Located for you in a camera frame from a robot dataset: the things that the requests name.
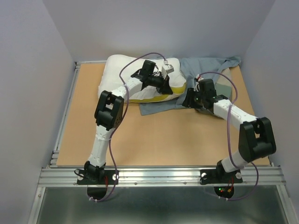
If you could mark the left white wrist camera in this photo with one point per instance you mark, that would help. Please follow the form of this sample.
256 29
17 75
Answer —
166 70

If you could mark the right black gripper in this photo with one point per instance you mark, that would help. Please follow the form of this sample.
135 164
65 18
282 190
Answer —
188 101

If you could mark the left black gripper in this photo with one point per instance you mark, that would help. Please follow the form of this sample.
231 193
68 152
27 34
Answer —
164 87

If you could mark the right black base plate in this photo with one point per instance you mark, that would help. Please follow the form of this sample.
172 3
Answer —
223 183

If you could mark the aluminium front rail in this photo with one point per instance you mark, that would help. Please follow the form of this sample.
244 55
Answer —
153 176

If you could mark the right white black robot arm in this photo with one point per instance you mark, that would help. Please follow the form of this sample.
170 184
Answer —
256 138

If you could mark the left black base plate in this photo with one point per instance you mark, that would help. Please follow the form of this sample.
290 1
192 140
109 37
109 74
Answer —
98 189

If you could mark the blue patchwork pillowcase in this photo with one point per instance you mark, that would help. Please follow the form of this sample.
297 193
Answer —
191 67

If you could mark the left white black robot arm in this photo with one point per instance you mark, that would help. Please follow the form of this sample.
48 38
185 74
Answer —
109 113

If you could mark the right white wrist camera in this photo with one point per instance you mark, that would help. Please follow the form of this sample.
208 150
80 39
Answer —
196 81

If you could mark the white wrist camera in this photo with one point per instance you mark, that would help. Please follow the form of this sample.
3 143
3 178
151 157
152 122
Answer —
166 70
196 81

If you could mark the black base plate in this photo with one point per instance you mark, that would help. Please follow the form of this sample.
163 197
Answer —
98 189
223 183

